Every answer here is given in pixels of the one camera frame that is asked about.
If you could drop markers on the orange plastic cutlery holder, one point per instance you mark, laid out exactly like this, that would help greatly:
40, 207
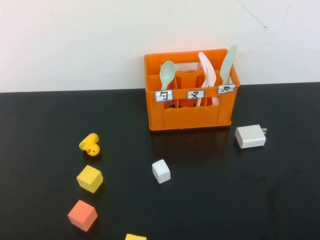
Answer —
190, 120

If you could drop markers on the salmon pink foam cube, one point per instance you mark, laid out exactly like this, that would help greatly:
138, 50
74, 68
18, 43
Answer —
82, 215

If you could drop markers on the pale green plastic spoon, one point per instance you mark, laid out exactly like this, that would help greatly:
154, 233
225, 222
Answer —
167, 71

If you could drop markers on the paper label reading 刀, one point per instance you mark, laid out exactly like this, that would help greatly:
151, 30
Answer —
226, 89

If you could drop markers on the white USB wall charger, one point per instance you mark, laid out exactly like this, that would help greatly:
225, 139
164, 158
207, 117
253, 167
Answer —
250, 137

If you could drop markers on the yellow foam cube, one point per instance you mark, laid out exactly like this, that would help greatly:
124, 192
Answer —
88, 178
135, 237

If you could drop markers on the paper label reading 勺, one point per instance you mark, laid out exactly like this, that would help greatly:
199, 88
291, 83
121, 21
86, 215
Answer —
163, 95

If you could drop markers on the white plastic fork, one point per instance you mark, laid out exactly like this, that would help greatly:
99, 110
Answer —
205, 83

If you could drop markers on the yellow rubber duck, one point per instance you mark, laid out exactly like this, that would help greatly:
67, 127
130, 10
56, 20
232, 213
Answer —
90, 143

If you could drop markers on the pale green plastic knife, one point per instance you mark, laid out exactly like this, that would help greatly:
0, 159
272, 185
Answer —
228, 65

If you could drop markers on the paper label reading 叉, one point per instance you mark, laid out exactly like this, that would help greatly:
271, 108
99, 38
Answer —
195, 94

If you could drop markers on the white foam cube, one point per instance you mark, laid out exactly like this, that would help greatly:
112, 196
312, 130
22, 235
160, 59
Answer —
161, 171

